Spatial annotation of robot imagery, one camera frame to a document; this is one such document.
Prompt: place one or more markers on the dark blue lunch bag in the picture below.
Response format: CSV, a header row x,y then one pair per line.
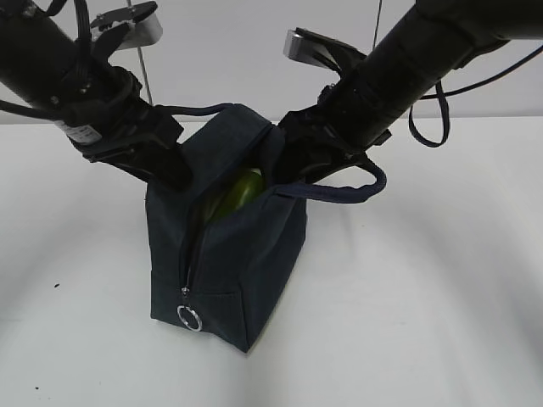
x,y
227,276

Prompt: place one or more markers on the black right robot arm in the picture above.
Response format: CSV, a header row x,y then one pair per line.
x,y
432,39

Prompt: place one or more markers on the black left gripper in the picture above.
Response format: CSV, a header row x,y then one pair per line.
x,y
108,122

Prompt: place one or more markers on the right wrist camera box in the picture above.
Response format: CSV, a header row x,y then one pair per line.
x,y
308,47

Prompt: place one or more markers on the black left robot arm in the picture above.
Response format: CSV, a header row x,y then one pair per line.
x,y
36,55

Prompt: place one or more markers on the green cucumber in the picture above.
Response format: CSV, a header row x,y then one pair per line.
x,y
247,185

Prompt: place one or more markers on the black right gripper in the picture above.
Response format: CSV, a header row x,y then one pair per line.
x,y
345,121

